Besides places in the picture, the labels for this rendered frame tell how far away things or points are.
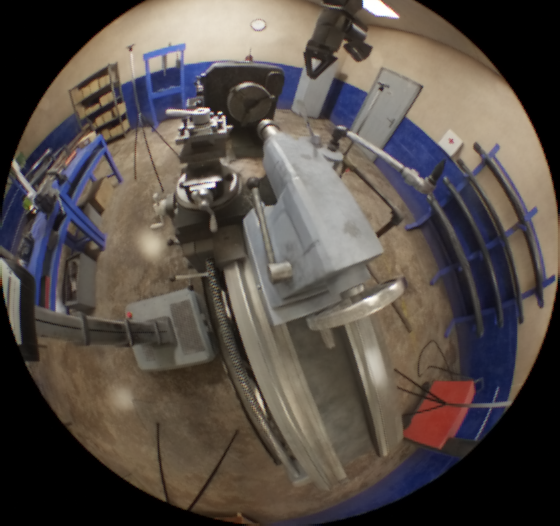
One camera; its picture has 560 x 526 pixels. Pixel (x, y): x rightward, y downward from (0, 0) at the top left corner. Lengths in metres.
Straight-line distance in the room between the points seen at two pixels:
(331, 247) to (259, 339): 0.36
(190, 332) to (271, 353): 0.73
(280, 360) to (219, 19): 4.94
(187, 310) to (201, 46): 4.60
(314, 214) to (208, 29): 4.51
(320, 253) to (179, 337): 1.08
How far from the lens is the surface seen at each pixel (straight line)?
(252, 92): 1.05
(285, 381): 0.59
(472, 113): 3.50
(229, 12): 4.69
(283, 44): 4.77
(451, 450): 2.54
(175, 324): 1.21
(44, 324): 0.62
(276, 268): 0.33
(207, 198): 0.49
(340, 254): 0.27
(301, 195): 0.32
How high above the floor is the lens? 1.37
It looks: 61 degrees down
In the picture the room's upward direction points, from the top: 24 degrees clockwise
